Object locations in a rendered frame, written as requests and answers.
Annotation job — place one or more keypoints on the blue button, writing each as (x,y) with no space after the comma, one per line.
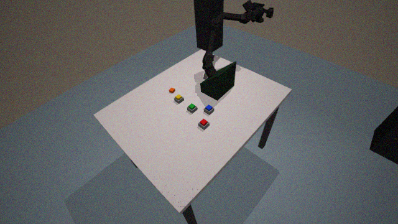
(208,109)

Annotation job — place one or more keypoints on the red button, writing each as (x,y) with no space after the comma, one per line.
(203,124)

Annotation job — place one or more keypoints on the yellow button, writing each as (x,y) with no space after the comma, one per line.
(178,99)

